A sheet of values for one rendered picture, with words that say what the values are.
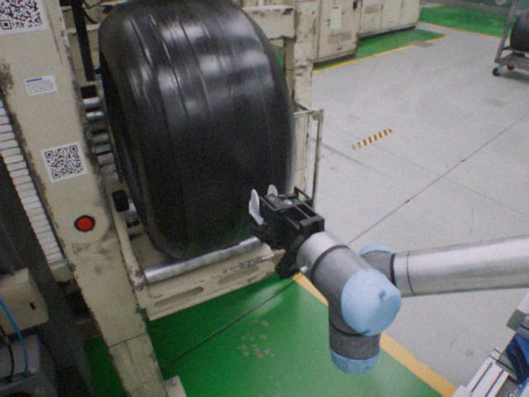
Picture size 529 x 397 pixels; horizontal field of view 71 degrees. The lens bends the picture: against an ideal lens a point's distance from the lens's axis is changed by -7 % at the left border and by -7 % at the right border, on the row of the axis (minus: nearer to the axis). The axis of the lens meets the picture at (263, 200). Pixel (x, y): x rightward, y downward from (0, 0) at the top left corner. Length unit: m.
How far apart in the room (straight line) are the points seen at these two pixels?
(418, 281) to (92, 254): 0.72
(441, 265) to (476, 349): 1.54
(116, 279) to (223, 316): 1.05
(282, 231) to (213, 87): 0.27
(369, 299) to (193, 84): 0.44
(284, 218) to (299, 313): 1.45
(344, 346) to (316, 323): 1.43
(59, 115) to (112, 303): 0.53
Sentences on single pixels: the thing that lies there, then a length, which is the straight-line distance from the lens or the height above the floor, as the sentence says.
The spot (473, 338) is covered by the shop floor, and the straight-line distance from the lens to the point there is 2.18.
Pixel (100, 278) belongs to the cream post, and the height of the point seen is 0.89.
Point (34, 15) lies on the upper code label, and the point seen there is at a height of 1.50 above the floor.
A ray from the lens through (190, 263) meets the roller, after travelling 1.00.
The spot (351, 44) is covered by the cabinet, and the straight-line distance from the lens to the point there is 6.03.
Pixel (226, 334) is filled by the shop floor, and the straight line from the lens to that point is 1.97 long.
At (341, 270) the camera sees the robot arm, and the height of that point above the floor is 1.24.
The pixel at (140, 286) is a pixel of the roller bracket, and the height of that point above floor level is 0.93.
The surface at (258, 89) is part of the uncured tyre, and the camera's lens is 0.72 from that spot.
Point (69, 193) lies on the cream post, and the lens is 0.90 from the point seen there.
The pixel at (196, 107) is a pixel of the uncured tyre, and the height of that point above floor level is 1.35.
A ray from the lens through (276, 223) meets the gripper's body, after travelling 0.62.
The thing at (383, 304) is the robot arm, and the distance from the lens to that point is 0.50.
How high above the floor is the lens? 1.60
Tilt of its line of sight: 36 degrees down
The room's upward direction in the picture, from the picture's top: straight up
